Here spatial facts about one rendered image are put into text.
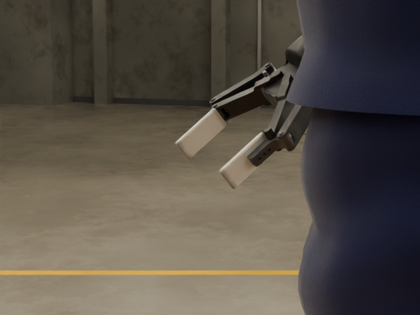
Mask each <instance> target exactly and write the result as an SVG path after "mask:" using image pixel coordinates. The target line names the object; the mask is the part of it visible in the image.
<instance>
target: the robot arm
mask: <svg viewBox="0 0 420 315"><path fill-rule="evenodd" d="M303 54H304V43H303V35H302V36H300V37H299V38H298V39H297V40H296V41H295V42H293V43H292V44H291V45H290V46H289V47H288V48H287V49H286V52H285V57H286V63H285V65H283V66H282V67H280V68H279V69H277V70H276V69H275V68H274V66H273V65H272V64H271V62H269V63H267V64H265V65H264V66H263V67H262V68H261V69H260V70H258V71H257V72H255V73H254V74H252V75H250V76H249V77H247V78H246V79H244V80H242V81H241V82H239V83H237V84H235V85H234V86H232V87H230V88H229V89H227V90H225V91H224V92H222V93H221V94H218V95H217V96H215V97H214V98H212V99H211V100H210V102H209V103H210V104H211V106H212V108H211V110H210V111H209V112H208V113H207V114H206V115H205V116H204V117H203V118H202V119H200V120H199V121H198V122H197V123H196V124H195V125H194V126H193V127H192V128H191V129H190V130H189V131H187V132H186V133H185V134H184V135H183V136H182V137H180V138H179V139H178V140H177V141H176V143H175V144H176V146H177V147H178V148H179V149H180V150H181V152H182V153H183V154H184V155H185V156H186V158H187V159H191V158H192V157H193V156H194V155H195V154H196V153H197V152H198V151H199V150H200V149H202V148H203V147H204V146H205V145H206V144H207V143H208V142H209V141H210V140H211V139H212V138H213V137H214V136H216V135H217V134H218V133H219V132H220V131H221V130H223V129H224V128H225V127H226V126H227V124H228V120H229V119H232V118H234V117H236V116H238V115H241V114H243V113H246V112H248V111H250V110H252V109H255V108H257V107H259V106H262V105H265V106H270V105H272V104H273V105H275V106H276V109H275V112H274V114H273V117H272V119H271V122H270V125H269V127H268V129H265V132H264V130H262V132H260V133H259V134H258V135H257V136H256V137H255V138H254V139H253V140H252V141H251V142H250V143H248V144H247V145H246V146H245V147H244V148H243V149H242V150H240V151H239V152H238V153H237V154H236V155H235V156H234V157H233V158H232V159H231V160H230V161H229V162H228V163H227V164H225V165H224V166H223V167H222V168H221V169H220V170H219V172H220V174H221V175H222V177H223V178H224V179H225V180H226V181H227V183H228V184H229V185H230V186H231V188H233V189H235V188H236V187H238V186H239V185H240V184H241V183H242V182H243V181H244V180H245V179H246V178H247V177H248V176H249V175H250V174H251V173H253V172H254V171H255V170H256V169H257V168H258V167H259V166H260V165H261V164H262V163H263V162H264V161H265V160H266V159H267V158H268V157H270V156H271V155H272V154H273V153H274V152H275V151H280V150H282V149H287V151H292V150H294V149H295V148H296V146H297V145H298V142H299V141H300V139H301V138H302V136H303V134H304V133H305V131H306V129H307V128H308V125H309V121H310V118H311V114H312V111H313V107H307V106H301V105H297V104H293V103H290V102H288V101H286V97H287V95H288V92H289V88H290V87H291V83H292V81H293V79H294V77H295V75H296V72H297V70H298V68H299V65H300V63H301V59H302V57H303ZM289 133H290V134H291V137H290V136H289Z"/></svg>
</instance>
